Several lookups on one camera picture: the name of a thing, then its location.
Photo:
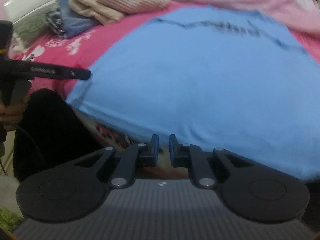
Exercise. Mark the beige cloth garment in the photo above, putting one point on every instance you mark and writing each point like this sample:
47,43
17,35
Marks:
87,2

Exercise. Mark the green-grey patterned pillow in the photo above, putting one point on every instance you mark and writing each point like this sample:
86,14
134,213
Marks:
30,25

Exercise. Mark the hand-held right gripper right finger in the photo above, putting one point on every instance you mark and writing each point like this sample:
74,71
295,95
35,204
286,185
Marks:
171,145

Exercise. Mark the white fluffy cloth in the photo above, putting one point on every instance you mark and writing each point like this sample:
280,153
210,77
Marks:
7,192

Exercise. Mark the person's black trouser leg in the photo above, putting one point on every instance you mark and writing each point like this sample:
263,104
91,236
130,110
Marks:
50,130
313,205

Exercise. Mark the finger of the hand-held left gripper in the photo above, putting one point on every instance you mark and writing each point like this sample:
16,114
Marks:
77,73

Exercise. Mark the pink floral blanket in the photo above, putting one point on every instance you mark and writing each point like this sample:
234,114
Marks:
82,45

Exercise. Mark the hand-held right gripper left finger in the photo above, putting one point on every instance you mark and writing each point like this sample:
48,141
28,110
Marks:
156,145

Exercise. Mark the blue t-shirt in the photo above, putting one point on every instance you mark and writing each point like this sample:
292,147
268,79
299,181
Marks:
187,80

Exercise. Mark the blue denim jeans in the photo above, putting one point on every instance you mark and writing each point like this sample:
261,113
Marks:
75,22

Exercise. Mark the green cloth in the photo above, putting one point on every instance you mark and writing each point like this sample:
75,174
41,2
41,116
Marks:
8,217

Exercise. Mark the black white checked cloth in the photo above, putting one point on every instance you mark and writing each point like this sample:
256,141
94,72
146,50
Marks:
53,20

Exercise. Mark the person's left hand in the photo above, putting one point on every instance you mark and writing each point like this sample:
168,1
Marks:
12,116

